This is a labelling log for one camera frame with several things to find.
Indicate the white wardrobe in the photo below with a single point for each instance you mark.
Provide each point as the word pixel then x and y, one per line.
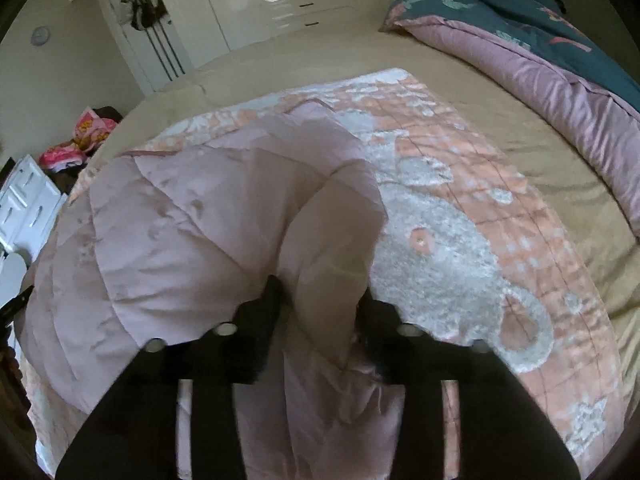
pixel 280 0

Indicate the pink printed cloth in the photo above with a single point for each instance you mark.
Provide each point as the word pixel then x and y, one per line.
pixel 85 135

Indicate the teal floral quilt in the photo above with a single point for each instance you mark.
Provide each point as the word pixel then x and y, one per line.
pixel 525 35

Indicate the peach printed blanket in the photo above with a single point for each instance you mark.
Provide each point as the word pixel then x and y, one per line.
pixel 450 240

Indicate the white door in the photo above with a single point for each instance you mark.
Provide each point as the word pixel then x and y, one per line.
pixel 145 45

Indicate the dark items hanging on door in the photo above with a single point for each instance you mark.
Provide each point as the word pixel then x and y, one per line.
pixel 142 5

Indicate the white cloud-shaped board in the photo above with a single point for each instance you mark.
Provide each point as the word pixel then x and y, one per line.
pixel 10 275

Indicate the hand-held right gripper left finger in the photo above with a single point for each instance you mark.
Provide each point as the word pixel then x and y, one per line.
pixel 265 320

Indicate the pink quilted down jacket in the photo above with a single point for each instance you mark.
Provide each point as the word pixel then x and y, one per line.
pixel 190 220

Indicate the round wall clock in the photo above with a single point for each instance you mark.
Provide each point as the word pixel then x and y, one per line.
pixel 40 35

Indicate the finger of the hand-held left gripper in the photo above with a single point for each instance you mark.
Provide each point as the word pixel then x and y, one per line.
pixel 15 305

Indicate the white drawer chest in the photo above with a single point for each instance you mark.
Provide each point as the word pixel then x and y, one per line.
pixel 30 200

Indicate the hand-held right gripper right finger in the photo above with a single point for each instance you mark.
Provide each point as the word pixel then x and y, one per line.
pixel 370 330

